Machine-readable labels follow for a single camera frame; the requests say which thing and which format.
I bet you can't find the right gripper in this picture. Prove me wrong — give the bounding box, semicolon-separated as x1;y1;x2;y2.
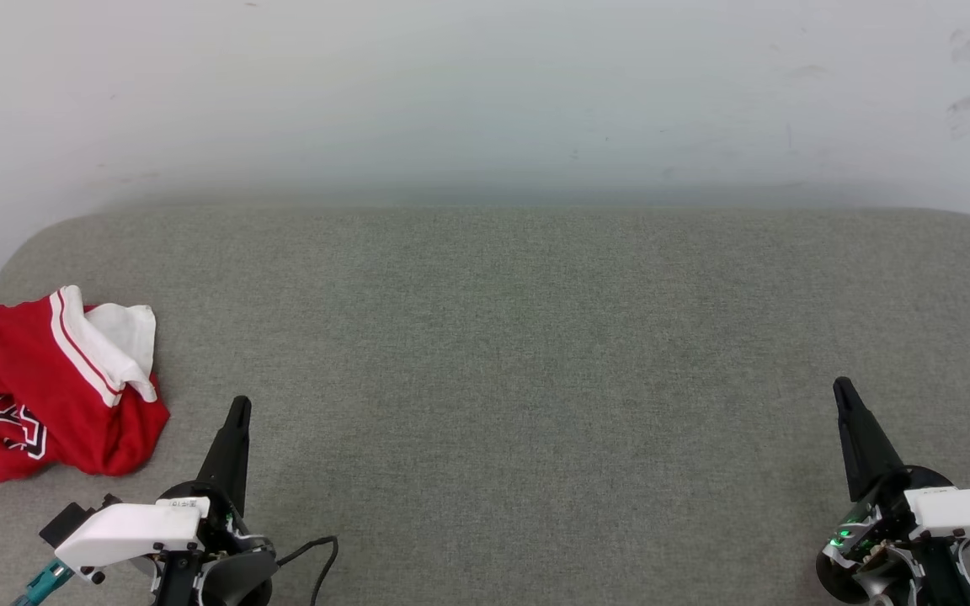
815;376;970;606

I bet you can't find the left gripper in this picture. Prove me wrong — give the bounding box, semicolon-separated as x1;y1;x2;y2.
151;396;280;606

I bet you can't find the red and white jersey shirt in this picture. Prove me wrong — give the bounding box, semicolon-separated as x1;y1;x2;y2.
0;284;171;483

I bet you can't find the grey fabric sofa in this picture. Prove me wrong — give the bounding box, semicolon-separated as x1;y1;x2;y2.
0;206;970;606

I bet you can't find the thin black looped cable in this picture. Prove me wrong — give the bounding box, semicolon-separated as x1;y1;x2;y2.
274;535;340;606

